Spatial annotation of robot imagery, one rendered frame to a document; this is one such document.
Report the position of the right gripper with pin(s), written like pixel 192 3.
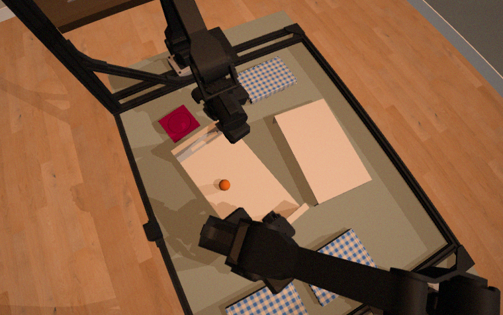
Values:
pixel 274 285

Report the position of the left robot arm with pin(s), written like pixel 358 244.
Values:
pixel 208 61

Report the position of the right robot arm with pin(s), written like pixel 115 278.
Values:
pixel 266 250

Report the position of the orange ball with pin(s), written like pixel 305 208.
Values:
pixel 224 185

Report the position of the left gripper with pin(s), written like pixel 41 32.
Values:
pixel 232 136

